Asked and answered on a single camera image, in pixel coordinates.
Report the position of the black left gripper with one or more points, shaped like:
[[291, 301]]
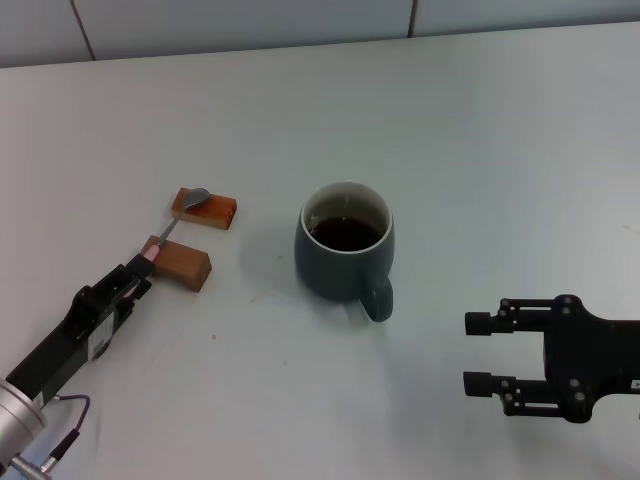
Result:
[[65, 350]]

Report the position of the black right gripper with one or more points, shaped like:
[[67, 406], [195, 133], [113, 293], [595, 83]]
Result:
[[585, 355]]

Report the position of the dark green coffee mug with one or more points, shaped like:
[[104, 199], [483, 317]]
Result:
[[320, 270]]

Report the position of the notched brown wooden block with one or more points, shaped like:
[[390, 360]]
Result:
[[185, 262]]

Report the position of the glossy rectangular wooden block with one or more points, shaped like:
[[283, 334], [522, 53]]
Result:
[[215, 210]]

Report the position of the dark coffee liquid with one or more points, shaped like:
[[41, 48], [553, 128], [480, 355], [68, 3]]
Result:
[[345, 234]]

